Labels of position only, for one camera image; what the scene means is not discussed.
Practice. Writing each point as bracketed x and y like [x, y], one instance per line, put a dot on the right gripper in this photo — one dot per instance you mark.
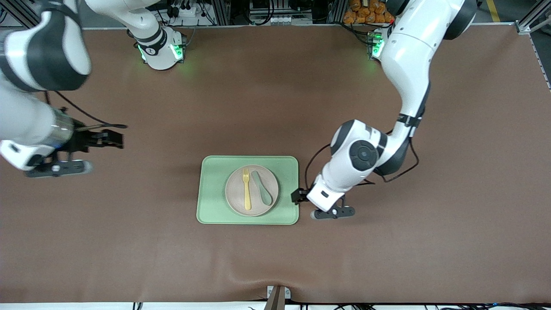
[81, 141]

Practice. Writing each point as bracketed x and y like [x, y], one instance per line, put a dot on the brown table cover mat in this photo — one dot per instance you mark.
[129, 241]

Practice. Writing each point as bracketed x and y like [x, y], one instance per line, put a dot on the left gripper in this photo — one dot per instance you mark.
[298, 196]

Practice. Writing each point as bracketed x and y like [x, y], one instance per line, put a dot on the yellow plastic fork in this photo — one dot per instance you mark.
[247, 198]

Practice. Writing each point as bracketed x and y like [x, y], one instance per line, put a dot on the aluminium frame profile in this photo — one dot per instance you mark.
[339, 10]
[533, 19]
[223, 13]

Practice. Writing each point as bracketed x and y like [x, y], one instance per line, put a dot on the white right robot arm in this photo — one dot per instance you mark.
[43, 51]

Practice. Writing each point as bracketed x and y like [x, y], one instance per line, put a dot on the metal table clamp bracket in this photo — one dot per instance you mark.
[277, 299]

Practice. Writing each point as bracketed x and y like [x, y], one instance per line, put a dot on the white terminal strip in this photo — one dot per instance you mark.
[282, 20]

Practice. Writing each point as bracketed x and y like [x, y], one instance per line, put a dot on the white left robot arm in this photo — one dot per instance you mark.
[409, 56]

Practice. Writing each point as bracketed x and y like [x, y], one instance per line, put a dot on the light green rectangular tray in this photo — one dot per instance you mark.
[211, 172]

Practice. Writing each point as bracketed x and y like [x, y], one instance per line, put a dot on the grey-green plastic spoon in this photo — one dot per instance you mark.
[266, 198]

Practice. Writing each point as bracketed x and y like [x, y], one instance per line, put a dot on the grey table side rail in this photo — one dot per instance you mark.
[544, 64]

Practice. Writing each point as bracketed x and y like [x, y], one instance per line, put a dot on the beige round plate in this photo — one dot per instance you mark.
[234, 193]

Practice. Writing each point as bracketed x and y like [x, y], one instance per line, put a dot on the white power strip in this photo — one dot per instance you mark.
[185, 10]

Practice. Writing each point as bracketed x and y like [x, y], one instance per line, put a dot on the pile of orange items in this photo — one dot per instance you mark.
[361, 13]

